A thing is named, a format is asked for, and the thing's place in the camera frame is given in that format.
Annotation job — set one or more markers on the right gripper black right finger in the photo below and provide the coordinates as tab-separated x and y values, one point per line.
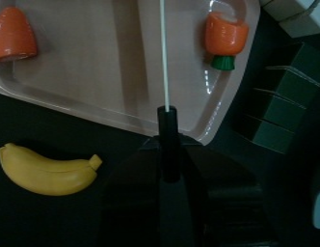
226	205

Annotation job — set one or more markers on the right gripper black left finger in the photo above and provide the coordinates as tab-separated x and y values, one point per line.
132	199

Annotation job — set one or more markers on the dark green knife holder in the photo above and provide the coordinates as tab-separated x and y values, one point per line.
282	106

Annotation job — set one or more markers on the yellow toy banana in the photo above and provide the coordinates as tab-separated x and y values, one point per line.
41	175

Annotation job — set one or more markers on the pink cutting board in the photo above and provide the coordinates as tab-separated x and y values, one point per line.
98	64

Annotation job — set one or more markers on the orange carrot tip half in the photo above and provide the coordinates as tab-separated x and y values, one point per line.
13	35

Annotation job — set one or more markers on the white rectangular box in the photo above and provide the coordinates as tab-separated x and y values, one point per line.
295	16

